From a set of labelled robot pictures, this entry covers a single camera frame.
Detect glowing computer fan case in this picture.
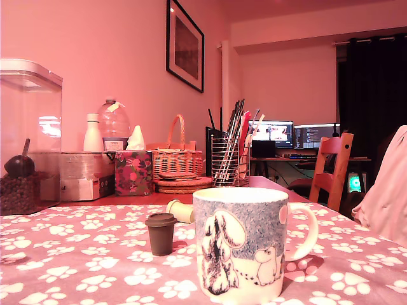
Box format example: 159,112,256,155
347,171,367,194

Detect computer monitor with pale windows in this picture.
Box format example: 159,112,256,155
248,119,294,149

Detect black curtain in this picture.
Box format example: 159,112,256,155
337,34,407,210

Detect wire utensil rack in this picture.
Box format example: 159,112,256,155
210,135,251,187

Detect wooden desk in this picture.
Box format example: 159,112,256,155
249,155,372,191

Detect black long kitchen tool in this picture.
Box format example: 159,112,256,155
222,98,246,185

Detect white cardboard box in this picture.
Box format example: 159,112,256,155
30,151,116,202

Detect white cartoon print mug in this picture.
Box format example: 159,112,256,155
191,187,319,304

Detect paw print cloth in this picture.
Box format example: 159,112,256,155
0,200,407,305

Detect red flat kitchen tool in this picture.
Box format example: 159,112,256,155
238,110,252,158

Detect wicker basket with handle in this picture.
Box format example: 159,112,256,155
145,114,204,179

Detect black framed picture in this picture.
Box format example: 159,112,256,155
165,0,205,94

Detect dark office chair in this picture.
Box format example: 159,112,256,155
287,177,316,200

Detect clear container with white lid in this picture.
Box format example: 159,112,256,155
0,58,64,215

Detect white wall pipe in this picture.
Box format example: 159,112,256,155
217,40,230,128

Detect brown coffee capsule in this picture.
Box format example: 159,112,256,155
144,213,178,257

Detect small black box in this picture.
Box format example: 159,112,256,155
251,140,276,159

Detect pale draped garment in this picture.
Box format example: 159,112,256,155
351,125,407,248

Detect curtain rod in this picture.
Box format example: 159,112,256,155
332,35,407,48

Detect black router with antennas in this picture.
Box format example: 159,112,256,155
205,107,230,177

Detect wooden chair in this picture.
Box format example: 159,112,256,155
308,132,354,213

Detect dark round scoop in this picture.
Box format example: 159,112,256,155
3,138,36,179

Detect cork coaster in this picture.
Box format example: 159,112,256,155
158,171,198,180

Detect computer monitor with dark screen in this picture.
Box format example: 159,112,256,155
293,123,341,150

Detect floral tissue box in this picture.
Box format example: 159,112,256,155
114,125,153,196

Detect cream coffee capsule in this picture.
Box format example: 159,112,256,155
165,199,195,224

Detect brown pellets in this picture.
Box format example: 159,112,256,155
0,171,48,215

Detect large clear water bottle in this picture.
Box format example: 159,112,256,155
97,97,132,152

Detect white bottle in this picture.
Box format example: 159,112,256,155
83,113,104,153

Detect keyboard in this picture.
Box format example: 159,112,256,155
281,152,320,159

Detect round cork trivet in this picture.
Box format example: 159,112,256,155
154,176,213,194

